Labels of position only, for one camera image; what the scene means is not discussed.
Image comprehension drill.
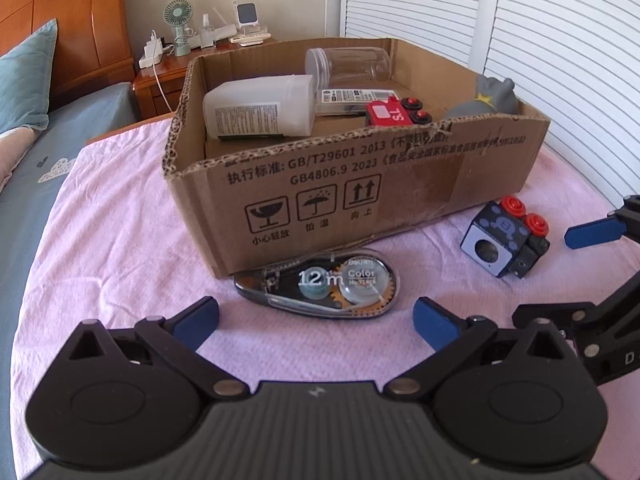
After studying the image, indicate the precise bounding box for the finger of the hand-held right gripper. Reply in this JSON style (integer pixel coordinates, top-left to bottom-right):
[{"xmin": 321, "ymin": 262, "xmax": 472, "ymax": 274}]
[
  {"xmin": 511, "ymin": 270, "xmax": 640, "ymax": 333},
  {"xmin": 564, "ymin": 194, "xmax": 640, "ymax": 251}
]

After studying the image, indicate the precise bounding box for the white louvered closet door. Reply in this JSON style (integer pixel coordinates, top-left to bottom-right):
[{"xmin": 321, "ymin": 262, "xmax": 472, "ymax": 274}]
[
  {"xmin": 341, "ymin": 0, "xmax": 493, "ymax": 75},
  {"xmin": 482, "ymin": 0, "xmax": 640, "ymax": 207}
]

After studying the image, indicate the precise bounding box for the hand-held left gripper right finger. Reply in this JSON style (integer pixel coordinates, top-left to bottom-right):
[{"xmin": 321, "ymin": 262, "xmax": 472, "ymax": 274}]
[{"xmin": 383, "ymin": 296, "xmax": 576, "ymax": 403}]

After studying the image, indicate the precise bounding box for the pink towel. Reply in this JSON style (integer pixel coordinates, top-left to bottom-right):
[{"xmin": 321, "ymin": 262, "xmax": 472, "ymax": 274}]
[{"xmin": 15, "ymin": 120, "xmax": 640, "ymax": 411}]

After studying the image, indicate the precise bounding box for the white plastic bottle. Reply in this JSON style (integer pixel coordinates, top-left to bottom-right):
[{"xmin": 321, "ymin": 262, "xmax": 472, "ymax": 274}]
[{"xmin": 202, "ymin": 74, "xmax": 317, "ymax": 142}]

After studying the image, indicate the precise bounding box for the white barcode packet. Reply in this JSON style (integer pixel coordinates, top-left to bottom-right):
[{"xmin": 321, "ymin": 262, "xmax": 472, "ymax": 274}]
[{"xmin": 316, "ymin": 86, "xmax": 397, "ymax": 117}]

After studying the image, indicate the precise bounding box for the white remote control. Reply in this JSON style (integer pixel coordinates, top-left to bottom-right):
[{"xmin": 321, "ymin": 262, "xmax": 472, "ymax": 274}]
[{"xmin": 230, "ymin": 32, "xmax": 274, "ymax": 47}]

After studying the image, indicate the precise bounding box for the black correction tape dispenser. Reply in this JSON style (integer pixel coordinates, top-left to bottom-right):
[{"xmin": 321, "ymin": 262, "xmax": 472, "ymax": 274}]
[{"xmin": 233, "ymin": 250, "xmax": 401, "ymax": 321}]

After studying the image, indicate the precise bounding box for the pink pillow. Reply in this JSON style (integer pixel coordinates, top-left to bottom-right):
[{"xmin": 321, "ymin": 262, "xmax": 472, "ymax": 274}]
[{"xmin": 0, "ymin": 127, "xmax": 47, "ymax": 192}]

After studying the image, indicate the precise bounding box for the grey-blue bed sheet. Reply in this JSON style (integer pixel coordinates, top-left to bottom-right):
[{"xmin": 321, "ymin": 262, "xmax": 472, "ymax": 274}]
[{"xmin": 0, "ymin": 82, "xmax": 139, "ymax": 480}]

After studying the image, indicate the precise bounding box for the wooden headboard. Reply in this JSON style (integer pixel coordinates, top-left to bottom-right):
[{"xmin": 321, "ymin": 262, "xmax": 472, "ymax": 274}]
[{"xmin": 0, "ymin": 0, "xmax": 137, "ymax": 109}]

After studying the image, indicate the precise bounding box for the blue pillow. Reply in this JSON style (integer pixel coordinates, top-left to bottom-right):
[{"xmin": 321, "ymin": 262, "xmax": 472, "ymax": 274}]
[{"xmin": 0, "ymin": 19, "xmax": 59, "ymax": 134}]

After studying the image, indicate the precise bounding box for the white power strip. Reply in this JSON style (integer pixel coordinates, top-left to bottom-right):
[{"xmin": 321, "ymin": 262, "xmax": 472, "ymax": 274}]
[{"xmin": 138, "ymin": 30, "xmax": 169, "ymax": 69}]

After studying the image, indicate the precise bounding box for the green desk fan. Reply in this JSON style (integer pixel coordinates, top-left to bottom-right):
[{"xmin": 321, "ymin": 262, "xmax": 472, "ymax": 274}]
[{"xmin": 164, "ymin": 1, "xmax": 194, "ymax": 57}]

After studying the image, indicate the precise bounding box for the grey plush toy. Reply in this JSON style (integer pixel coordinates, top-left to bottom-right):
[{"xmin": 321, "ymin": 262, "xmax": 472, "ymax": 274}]
[{"xmin": 445, "ymin": 74, "xmax": 521, "ymax": 122}]

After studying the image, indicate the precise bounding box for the red toy car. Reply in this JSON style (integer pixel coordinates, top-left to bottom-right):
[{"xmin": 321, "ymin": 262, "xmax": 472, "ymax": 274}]
[{"xmin": 364, "ymin": 96, "xmax": 432, "ymax": 129}]

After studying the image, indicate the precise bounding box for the white cable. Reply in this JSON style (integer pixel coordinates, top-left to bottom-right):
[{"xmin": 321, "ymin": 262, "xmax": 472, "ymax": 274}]
[{"xmin": 152, "ymin": 62, "xmax": 174, "ymax": 119}]

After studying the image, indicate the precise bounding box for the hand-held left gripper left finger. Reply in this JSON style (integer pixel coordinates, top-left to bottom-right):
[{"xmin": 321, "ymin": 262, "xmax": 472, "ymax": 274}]
[{"xmin": 69, "ymin": 296, "xmax": 249, "ymax": 401}]

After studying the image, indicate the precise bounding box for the white phone stand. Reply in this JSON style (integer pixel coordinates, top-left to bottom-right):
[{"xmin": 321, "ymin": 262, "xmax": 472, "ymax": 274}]
[{"xmin": 234, "ymin": 2, "xmax": 259, "ymax": 37}]

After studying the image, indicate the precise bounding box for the black toy train car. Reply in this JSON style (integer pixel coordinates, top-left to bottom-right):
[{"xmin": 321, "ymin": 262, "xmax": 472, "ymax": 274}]
[{"xmin": 460, "ymin": 195, "xmax": 552, "ymax": 280}]

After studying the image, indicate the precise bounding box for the clear plastic jar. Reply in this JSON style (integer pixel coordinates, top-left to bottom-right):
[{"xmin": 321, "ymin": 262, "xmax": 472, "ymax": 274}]
[{"xmin": 305, "ymin": 46, "xmax": 392, "ymax": 92}]

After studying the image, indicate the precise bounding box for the brown cardboard box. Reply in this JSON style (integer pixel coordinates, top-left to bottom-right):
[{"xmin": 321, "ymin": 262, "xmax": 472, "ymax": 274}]
[{"xmin": 161, "ymin": 37, "xmax": 552, "ymax": 278}]

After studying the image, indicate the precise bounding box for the wooden nightstand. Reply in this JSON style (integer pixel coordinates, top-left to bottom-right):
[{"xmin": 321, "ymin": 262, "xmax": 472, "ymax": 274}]
[{"xmin": 132, "ymin": 34, "xmax": 282, "ymax": 122}]

